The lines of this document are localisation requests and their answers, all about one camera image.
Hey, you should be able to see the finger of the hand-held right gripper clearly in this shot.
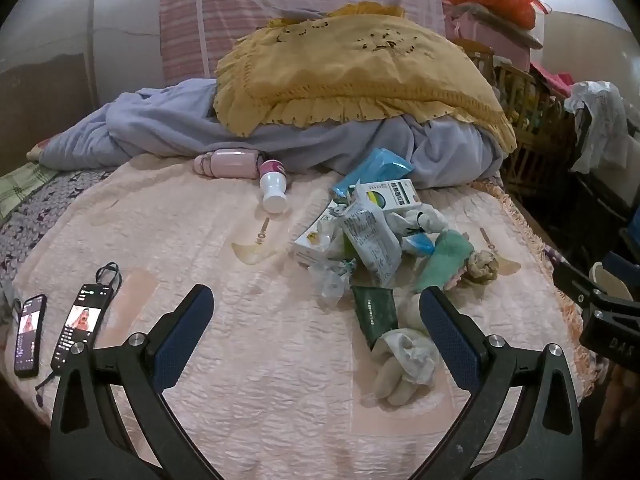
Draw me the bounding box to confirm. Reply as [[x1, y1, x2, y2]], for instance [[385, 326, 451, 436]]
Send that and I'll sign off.
[[552, 259, 640, 322], [602, 251, 640, 281]]

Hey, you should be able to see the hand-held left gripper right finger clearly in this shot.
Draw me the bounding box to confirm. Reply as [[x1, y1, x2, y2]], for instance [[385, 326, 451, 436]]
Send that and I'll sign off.
[[410, 286, 585, 480]]

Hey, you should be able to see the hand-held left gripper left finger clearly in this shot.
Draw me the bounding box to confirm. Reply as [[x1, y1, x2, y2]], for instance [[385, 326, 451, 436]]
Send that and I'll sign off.
[[49, 284, 226, 480]]

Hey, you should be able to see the cream plastic bucket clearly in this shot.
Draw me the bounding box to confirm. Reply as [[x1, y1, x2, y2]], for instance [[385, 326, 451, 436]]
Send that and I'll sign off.
[[589, 262, 632, 302]]

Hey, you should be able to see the white cloth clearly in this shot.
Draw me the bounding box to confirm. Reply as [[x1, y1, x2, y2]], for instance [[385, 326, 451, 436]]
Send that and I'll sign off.
[[372, 327, 438, 406]]

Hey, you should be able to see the green fuzzy sock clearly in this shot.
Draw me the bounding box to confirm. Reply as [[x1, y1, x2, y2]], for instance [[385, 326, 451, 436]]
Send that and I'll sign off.
[[412, 230, 475, 293]]

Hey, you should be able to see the white green printed wrapper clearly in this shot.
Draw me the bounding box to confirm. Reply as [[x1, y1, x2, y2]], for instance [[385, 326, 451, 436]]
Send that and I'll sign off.
[[342, 205, 403, 288]]

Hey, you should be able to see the white green medicine box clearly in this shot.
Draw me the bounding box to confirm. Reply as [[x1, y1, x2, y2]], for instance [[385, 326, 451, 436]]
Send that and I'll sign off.
[[293, 200, 348, 267]]

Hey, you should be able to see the blue wipes packet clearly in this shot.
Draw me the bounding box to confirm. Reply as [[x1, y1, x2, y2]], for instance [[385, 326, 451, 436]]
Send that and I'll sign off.
[[332, 147, 416, 198]]

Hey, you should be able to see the person's right hand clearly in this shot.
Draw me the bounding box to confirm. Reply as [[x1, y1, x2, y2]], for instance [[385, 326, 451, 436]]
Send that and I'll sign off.
[[597, 365, 640, 441]]

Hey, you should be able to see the dark green tube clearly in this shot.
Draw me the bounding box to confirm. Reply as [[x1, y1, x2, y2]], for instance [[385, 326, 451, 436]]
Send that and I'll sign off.
[[350, 285, 399, 351]]

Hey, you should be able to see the beige knotted cloth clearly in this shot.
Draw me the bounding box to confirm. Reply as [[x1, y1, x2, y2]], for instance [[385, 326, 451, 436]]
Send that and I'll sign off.
[[464, 249, 502, 287]]

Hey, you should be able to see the small blue wrapper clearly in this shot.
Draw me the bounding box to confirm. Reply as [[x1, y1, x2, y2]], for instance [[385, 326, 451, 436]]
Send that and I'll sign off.
[[402, 234, 435, 257]]

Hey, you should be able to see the black smartphone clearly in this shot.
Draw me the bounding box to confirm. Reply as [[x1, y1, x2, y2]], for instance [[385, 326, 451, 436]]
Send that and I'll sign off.
[[51, 282, 112, 372], [14, 294, 47, 377]]

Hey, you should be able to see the white knotted plastic bag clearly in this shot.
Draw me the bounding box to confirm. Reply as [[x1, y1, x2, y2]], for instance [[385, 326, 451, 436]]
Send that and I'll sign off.
[[387, 207, 448, 236]]

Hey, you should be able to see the crumpled clear plastic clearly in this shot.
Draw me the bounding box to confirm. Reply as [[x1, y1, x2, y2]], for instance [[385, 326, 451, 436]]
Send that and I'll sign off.
[[307, 260, 353, 309]]

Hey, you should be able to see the white box rainbow circle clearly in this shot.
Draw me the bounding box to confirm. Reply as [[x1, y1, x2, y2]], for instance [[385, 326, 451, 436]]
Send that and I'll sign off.
[[354, 178, 421, 214]]

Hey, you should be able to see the white bottle magenta label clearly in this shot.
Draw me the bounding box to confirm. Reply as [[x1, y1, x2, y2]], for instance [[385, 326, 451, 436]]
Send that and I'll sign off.
[[258, 159, 290, 214]]

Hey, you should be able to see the pink bottle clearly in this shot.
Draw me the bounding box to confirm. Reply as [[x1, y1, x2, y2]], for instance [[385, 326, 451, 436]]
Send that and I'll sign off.
[[194, 149, 263, 179]]

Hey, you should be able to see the wooden baby crib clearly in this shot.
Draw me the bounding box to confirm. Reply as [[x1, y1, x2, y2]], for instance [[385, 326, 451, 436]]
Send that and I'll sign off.
[[465, 40, 576, 196]]

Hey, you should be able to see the red cloth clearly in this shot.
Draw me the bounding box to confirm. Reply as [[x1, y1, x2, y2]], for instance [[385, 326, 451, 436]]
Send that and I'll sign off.
[[530, 62, 573, 98]]

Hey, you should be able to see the lavender blanket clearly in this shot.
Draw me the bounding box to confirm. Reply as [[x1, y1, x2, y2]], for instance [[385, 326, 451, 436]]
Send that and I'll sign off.
[[37, 80, 506, 190]]

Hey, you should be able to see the green plaid cloth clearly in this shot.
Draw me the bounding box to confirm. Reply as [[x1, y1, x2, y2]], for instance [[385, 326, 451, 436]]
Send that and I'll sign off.
[[0, 162, 58, 218]]

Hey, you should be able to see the pink storage box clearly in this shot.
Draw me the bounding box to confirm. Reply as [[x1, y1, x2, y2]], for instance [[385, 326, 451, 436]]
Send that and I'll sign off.
[[445, 2, 545, 72]]

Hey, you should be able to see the yellow frilled pillow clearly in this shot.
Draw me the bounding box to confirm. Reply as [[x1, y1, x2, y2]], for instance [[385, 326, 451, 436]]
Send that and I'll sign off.
[[214, 4, 517, 153]]

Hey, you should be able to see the pink striped curtain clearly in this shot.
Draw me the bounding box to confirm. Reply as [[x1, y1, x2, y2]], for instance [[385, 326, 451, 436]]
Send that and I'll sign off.
[[160, 0, 447, 92]]

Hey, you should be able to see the white mosquito net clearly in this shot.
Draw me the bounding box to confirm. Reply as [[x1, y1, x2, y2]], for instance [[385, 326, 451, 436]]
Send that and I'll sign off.
[[0, 0, 447, 92]]

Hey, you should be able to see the black phone lanyard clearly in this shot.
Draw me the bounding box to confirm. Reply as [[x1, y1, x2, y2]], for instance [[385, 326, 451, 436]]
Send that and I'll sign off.
[[95, 262, 122, 293]]

